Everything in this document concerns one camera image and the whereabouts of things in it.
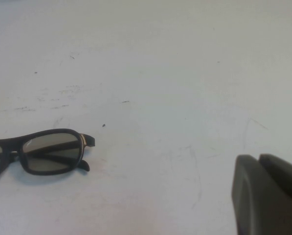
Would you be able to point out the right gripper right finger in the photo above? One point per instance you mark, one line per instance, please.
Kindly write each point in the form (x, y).
(285, 171)

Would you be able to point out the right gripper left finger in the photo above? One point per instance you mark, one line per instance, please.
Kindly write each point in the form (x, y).
(253, 195)

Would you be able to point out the black framed glasses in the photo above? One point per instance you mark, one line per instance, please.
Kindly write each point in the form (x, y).
(6, 142)

